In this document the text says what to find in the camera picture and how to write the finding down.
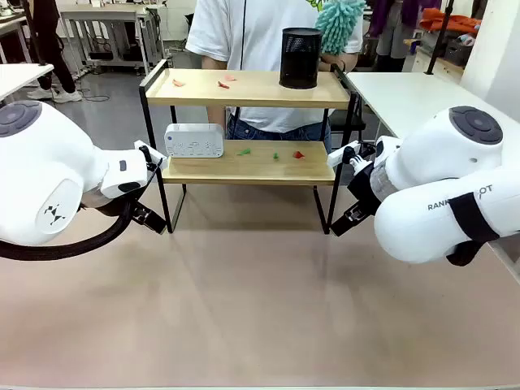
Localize teal chenille duster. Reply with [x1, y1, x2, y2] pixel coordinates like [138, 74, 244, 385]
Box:
[314, 0, 366, 56]

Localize bystander in black clothes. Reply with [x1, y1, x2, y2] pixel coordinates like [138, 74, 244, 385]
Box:
[22, 0, 84, 103]

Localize person's left hand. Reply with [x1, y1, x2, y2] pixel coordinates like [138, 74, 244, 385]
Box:
[318, 52, 347, 73]

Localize bystander in purple top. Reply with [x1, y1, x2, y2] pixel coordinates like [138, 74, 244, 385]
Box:
[366, 0, 443, 72]

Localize small white side table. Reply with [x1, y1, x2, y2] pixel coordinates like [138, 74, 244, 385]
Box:
[0, 63, 55, 101]

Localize grey storage basket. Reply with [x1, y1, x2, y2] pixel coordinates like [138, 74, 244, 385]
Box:
[444, 37, 475, 68]

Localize two-tier wooden black-framed shelf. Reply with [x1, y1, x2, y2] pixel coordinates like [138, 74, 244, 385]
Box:
[138, 58, 359, 236]

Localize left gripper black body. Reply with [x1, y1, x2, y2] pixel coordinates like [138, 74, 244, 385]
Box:
[80, 187, 141, 223]

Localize black folding chair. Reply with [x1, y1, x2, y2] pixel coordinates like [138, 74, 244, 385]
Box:
[327, 63, 368, 141]

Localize black stand pole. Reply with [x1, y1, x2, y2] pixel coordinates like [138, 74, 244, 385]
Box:
[423, 0, 455, 76]

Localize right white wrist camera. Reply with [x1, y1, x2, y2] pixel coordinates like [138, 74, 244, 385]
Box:
[326, 139, 362, 167]

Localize orange cloth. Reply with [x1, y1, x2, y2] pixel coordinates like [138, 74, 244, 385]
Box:
[419, 7, 483, 36]

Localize grey background workbench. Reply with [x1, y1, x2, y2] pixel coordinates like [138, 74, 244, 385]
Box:
[59, 2, 167, 77]

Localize black floor cable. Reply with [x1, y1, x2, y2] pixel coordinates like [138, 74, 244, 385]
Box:
[75, 76, 111, 102]

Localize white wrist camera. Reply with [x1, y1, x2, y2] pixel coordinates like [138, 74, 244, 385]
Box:
[133, 139, 169, 164]
[326, 139, 362, 167]

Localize black strap on arm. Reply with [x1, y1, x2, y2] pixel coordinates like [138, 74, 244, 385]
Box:
[445, 192, 501, 267]

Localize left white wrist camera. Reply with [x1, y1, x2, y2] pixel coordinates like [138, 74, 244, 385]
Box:
[133, 139, 169, 164]

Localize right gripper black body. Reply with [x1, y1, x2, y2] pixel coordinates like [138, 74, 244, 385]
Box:
[346, 161, 386, 217]

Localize black mesh cup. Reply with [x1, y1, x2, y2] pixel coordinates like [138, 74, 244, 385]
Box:
[278, 27, 323, 90]

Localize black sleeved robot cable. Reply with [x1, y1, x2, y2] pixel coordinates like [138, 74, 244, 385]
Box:
[0, 197, 136, 262]

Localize white box-shaped digital clock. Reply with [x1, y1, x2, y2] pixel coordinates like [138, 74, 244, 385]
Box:
[163, 123, 226, 160]

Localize person in white t-shirt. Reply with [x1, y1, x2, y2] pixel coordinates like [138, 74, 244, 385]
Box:
[185, 0, 365, 152]

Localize large white side table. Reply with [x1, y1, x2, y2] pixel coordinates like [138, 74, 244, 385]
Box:
[344, 70, 491, 140]

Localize person's right forearm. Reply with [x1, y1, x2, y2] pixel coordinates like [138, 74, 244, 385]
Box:
[201, 54, 228, 75]

